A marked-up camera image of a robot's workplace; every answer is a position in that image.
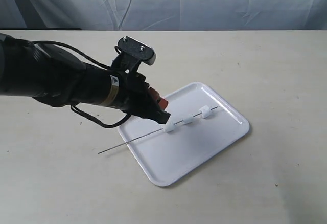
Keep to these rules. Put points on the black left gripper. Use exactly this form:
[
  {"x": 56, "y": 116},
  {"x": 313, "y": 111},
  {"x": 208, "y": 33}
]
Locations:
[{"x": 135, "y": 96}]

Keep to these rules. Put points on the white marshmallow handle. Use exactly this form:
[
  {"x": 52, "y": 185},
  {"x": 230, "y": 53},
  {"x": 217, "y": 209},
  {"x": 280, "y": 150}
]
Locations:
[{"x": 169, "y": 127}]

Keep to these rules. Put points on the white marshmallow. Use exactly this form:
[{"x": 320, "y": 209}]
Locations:
[{"x": 188, "y": 120}]

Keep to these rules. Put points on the white marshmallow tip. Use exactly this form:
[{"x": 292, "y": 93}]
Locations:
[{"x": 205, "y": 111}]

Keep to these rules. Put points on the thin metal skewer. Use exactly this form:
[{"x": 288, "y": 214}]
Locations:
[{"x": 198, "y": 114}]

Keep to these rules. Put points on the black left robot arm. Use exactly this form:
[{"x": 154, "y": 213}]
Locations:
[{"x": 58, "y": 75}]

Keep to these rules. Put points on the white plastic tray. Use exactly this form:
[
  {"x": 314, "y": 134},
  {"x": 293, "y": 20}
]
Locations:
[{"x": 167, "y": 157}]

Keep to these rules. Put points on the white backdrop curtain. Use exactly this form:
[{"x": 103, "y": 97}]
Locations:
[{"x": 164, "y": 15}]

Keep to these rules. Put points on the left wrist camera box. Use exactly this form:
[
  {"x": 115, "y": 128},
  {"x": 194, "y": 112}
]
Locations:
[{"x": 137, "y": 49}]

